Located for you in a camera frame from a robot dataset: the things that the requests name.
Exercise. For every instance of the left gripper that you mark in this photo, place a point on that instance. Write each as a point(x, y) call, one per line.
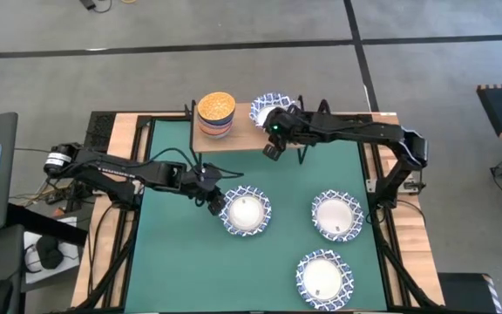
point(205, 179)

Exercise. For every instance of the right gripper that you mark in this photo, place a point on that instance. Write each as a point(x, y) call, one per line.
point(294, 126)

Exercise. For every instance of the blue white patterned plate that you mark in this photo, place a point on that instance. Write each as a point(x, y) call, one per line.
point(245, 213)
point(262, 104)
point(337, 216)
point(324, 279)

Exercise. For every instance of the red white zigzag bowl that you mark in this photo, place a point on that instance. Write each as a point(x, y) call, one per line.
point(216, 129)

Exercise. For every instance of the dark blue patterned bowl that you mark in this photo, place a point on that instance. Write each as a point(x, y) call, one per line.
point(224, 120)

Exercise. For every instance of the orange white-patterned ceramic bowl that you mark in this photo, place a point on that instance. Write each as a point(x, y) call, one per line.
point(216, 104)

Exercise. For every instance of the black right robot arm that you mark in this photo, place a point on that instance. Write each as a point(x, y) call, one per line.
point(364, 128)

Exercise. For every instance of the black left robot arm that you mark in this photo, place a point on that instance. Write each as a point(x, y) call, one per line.
point(116, 172)

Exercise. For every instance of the wooden shelf black legs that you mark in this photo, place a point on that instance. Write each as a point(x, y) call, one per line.
point(242, 139)

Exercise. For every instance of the green table mat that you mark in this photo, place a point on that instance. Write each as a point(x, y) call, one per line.
point(190, 261)

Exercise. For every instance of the black perforated box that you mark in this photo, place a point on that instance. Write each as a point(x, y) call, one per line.
point(100, 128)

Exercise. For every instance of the small orange object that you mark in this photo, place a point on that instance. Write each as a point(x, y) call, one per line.
point(58, 213)

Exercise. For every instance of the white paper sheet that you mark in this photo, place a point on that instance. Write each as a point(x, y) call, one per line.
point(70, 259)

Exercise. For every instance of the black desk beam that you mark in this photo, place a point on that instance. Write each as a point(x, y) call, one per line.
point(46, 224)

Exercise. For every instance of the black power adapter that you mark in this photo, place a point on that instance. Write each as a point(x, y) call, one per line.
point(88, 3)

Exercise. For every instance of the black metal table frame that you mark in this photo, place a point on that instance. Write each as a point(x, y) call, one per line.
point(144, 131)

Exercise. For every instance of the silver metal bracket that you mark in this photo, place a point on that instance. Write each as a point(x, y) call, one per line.
point(410, 186)

